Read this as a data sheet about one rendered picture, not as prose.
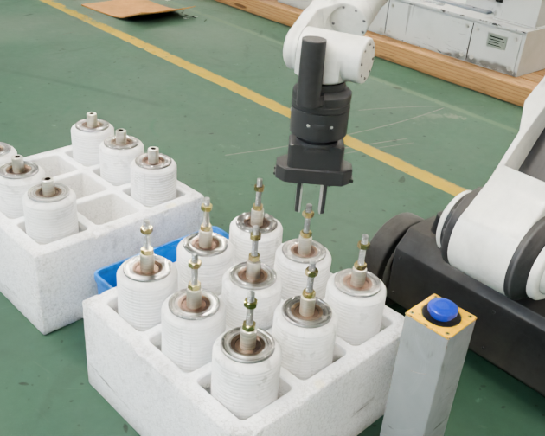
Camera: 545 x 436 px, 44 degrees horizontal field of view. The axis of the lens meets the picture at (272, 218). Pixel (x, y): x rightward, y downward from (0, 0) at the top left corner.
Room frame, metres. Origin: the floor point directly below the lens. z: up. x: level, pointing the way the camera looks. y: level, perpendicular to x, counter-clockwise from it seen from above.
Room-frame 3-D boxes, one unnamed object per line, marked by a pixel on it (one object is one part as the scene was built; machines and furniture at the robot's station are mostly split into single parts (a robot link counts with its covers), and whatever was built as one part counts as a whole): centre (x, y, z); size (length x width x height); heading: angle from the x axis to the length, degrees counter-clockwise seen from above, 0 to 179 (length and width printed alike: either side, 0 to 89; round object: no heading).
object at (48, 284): (1.27, 0.42, 0.09); 0.39 x 0.39 x 0.18; 47
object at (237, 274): (0.89, 0.02, 0.25); 0.08 x 0.08 x 0.01
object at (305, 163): (0.97, -0.06, 0.45); 0.13 x 0.10 x 0.12; 90
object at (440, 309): (0.74, -0.24, 0.32); 0.04 x 0.04 x 0.02
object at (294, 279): (0.97, -0.06, 0.16); 0.10 x 0.10 x 0.18
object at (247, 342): (0.72, 0.02, 0.26); 0.02 x 0.02 x 0.03
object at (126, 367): (0.89, 0.02, 0.09); 0.39 x 0.39 x 0.18; 46
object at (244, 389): (0.72, 0.02, 0.16); 0.10 x 0.10 x 0.18
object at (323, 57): (0.96, -0.06, 0.57); 0.11 x 0.11 x 0.11; 66
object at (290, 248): (0.97, -0.06, 0.25); 0.08 x 0.08 x 0.01
